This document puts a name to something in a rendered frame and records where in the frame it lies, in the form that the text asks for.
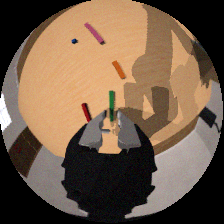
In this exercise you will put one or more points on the dark pink rod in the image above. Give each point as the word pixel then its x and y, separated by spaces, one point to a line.
pixel 95 34

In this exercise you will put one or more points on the orange rod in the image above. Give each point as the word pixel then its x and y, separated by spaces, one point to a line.
pixel 118 69

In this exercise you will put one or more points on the green rod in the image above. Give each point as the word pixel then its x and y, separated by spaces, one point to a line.
pixel 111 105

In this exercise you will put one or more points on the dark red rod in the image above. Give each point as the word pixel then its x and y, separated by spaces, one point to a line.
pixel 86 112

